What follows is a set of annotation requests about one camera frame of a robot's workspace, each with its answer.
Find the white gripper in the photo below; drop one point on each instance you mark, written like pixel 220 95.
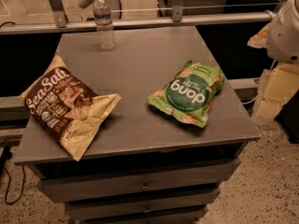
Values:
pixel 284 36

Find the green rice chip bag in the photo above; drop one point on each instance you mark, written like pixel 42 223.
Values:
pixel 188 96

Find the clear plastic water bottle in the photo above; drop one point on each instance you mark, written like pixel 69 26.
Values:
pixel 104 24

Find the brown sea salt chip bag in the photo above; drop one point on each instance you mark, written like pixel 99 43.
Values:
pixel 67 108

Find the grey drawer cabinet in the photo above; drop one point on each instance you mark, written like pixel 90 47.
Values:
pixel 143 167

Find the grey metal rail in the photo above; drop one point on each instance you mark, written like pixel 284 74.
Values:
pixel 85 26

